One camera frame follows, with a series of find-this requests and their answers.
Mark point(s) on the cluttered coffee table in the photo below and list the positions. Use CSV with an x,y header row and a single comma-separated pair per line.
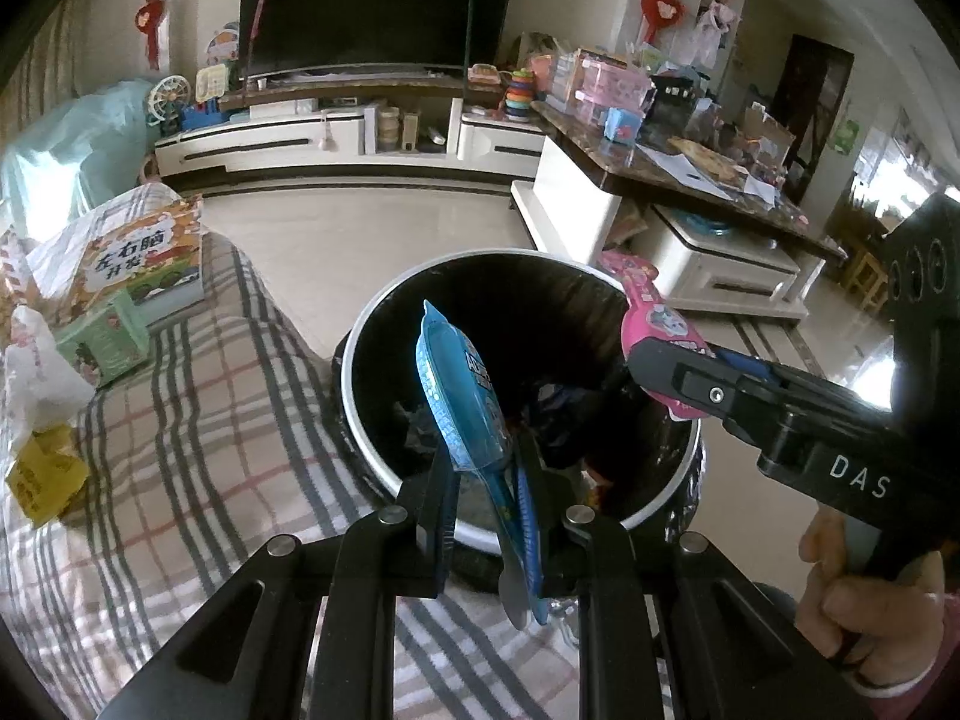
x,y
675,195

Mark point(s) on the ferris wheel toy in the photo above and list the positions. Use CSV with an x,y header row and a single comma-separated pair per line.
x,y
166,101

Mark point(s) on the person's right forearm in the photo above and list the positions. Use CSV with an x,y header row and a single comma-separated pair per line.
x,y
915,694

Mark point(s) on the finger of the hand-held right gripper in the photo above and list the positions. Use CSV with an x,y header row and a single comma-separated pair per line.
x,y
705,390
780,379

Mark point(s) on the pink cartoon blister pack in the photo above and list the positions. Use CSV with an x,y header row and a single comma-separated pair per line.
x,y
649,307

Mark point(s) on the green cardboard box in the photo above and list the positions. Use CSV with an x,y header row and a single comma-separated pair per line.
x,y
105,337

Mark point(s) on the pink plastic box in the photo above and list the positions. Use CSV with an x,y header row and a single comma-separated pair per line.
x,y
611,86

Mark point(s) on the white red plastic bag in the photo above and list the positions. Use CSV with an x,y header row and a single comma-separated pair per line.
x,y
37,375

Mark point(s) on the teal plastic cover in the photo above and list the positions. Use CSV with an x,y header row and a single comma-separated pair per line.
x,y
67,157

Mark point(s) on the person's right hand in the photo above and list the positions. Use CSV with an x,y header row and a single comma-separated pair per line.
x,y
877,622

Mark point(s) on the colourful children's book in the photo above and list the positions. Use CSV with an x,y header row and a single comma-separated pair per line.
x,y
135,255

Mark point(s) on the yellow green toy box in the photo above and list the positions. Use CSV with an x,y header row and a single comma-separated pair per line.
x,y
212,84

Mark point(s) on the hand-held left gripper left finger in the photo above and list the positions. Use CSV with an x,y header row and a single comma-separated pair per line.
x,y
448,495

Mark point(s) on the light blue blister pack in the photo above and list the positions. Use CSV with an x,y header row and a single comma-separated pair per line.
x,y
457,390

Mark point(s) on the wooden stool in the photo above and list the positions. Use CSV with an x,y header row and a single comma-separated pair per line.
x,y
866,277

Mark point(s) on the black television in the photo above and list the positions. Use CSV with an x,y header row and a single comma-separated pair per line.
x,y
375,7

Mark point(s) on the white television cabinet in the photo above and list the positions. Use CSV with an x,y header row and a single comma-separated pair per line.
x,y
300,139

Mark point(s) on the black round trash can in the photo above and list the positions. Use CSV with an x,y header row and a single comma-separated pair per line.
x,y
525,307

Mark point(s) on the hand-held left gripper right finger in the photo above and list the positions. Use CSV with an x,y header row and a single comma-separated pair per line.
x,y
559,540

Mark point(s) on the yellow packet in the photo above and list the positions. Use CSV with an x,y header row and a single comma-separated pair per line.
x,y
45,472

